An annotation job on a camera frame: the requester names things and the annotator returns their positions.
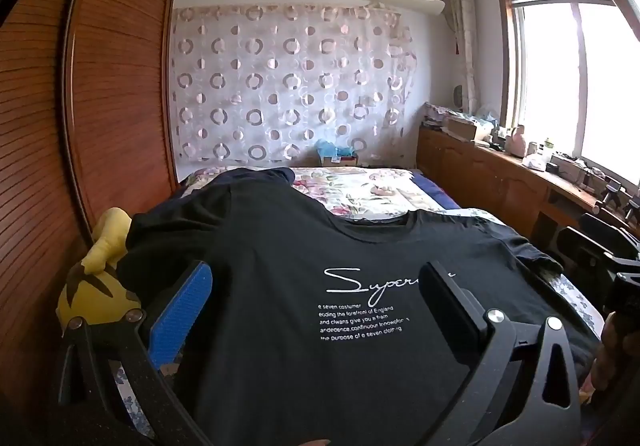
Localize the circle-patterned sheer curtain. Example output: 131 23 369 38
170 1 418 169

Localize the white plastic bag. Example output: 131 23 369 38
522 151 551 172

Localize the yellow plush toy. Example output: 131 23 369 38
56 207 143 327

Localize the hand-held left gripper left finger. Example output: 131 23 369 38
57 260 221 446

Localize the pink kettle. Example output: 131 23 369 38
505 123 527 157

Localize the navy folded garment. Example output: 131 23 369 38
172 167 296 207

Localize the window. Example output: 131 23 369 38
497 0 640 187

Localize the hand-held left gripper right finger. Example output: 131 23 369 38
420 260 583 446

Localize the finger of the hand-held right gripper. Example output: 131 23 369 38
556 225 640 261

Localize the black printed T-shirt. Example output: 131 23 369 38
117 181 601 446

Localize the pink floral quilt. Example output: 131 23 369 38
180 166 451 219

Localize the long wooden cabinet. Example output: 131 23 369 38
417 123 640 247

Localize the cardboard box with blue cloth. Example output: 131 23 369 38
315 139 360 168

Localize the beige window curtain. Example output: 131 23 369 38
447 0 481 114

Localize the bed with floral sheet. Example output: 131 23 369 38
112 206 603 439

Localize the flat cardboard box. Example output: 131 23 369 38
445 116 493 143

